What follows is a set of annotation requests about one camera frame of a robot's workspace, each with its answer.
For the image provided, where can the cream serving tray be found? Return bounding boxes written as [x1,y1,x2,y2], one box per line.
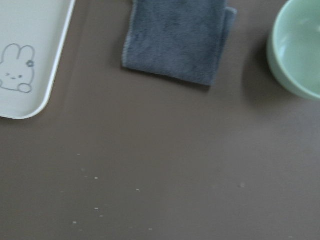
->
[0,0,76,120]

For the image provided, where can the grey folded cloth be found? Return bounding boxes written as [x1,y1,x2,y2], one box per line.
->
[122,0,237,86]

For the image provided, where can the mint green bowl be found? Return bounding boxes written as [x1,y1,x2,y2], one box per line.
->
[266,0,320,101]

